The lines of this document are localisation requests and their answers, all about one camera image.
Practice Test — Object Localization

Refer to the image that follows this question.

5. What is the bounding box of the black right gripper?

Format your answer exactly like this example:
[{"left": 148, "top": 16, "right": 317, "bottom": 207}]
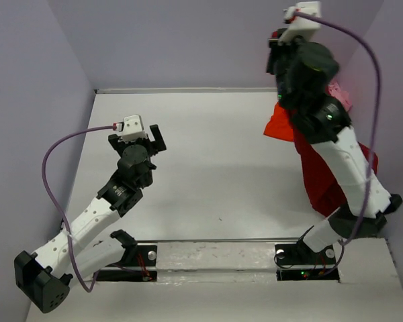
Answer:
[{"left": 267, "top": 28, "right": 313, "bottom": 110}]

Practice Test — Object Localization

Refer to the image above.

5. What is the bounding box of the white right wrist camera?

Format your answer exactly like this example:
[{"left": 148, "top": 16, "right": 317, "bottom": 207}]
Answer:
[{"left": 279, "top": 1, "right": 321, "bottom": 44}]

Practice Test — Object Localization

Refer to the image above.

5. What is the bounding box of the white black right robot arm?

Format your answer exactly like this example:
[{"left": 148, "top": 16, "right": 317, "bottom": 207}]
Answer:
[{"left": 267, "top": 28, "right": 402, "bottom": 263}]

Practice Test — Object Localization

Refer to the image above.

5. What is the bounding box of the white rail at table edge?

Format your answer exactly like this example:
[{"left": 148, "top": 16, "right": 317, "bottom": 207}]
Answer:
[{"left": 94, "top": 87, "right": 277, "bottom": 95}]

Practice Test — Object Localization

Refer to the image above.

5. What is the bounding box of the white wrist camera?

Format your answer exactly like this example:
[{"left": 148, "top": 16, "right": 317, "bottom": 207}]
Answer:
[
  {"left": 114, "top": 115, "right": 147, "bottom": 143},
  {"left": 279, "top": 1, "right": 321, "bottom": 44}
]

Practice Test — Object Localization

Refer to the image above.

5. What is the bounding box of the orange t shirt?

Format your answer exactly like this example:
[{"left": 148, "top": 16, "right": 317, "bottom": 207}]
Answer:
[{"left": 263, "top": 102, "right": 294, "bottom": 142}]

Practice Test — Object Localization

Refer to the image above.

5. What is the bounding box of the dark red t shirt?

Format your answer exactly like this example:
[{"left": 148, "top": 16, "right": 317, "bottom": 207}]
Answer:
[{"left": 292, "top": 129, "right": 379, "bottom": 215}]

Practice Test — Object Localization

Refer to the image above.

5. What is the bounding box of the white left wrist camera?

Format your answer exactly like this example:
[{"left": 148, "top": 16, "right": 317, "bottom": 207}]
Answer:
[{"left": 114, "top": 115, "right": 147, "bottom": 143}]

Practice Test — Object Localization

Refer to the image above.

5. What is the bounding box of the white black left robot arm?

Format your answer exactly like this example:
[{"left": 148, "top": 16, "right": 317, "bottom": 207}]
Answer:
[{"left": 13, "top": 121, "right": 167, "bottom": 314}]

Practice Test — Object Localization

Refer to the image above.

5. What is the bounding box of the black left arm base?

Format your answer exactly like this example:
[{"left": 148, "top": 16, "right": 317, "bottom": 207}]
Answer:
[{"left": 97, "top": 229, "right": 158, "bottom": 282}]

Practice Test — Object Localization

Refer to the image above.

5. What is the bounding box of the white front board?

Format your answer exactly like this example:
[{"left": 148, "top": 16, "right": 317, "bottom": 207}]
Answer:
[{"left": 28, "top": 239, "right": 403, "bottom": 321}]

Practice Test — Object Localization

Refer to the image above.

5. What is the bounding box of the pink t shirt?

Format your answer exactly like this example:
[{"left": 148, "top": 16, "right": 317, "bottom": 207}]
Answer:
[{"left": 327, "top": 81, "right": 353, "bottom": 111}]

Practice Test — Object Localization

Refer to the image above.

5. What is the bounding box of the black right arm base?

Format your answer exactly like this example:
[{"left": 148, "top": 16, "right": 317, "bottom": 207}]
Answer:
[{"left": 273, "top": 242, "right": 340, "bottom": 282}]

